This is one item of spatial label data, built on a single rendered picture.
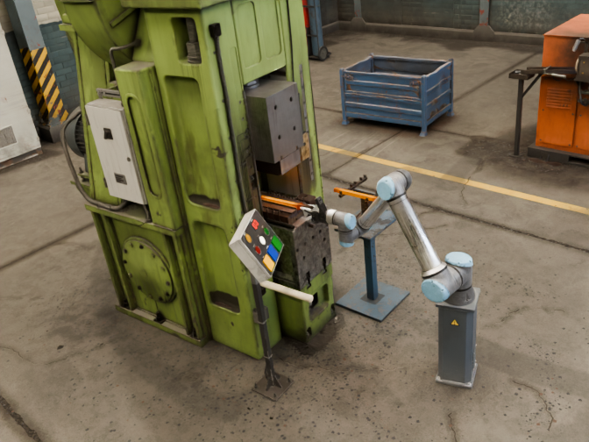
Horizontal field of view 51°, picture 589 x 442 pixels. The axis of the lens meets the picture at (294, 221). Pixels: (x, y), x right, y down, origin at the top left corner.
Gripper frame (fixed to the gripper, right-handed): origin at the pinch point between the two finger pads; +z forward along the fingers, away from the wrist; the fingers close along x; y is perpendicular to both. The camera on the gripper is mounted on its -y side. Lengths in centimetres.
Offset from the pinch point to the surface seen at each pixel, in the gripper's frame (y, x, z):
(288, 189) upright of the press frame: 5.3, 22.9, 28.1
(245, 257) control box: -8, -73, -15
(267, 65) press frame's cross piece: -87, 5, 19
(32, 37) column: -28, 181, 551
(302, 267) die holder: 38.6, -10.7, -3.7
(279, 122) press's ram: -58, -9, 4
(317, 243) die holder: 30.9, 7.8, -3.6
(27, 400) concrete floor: 104, -150, 129
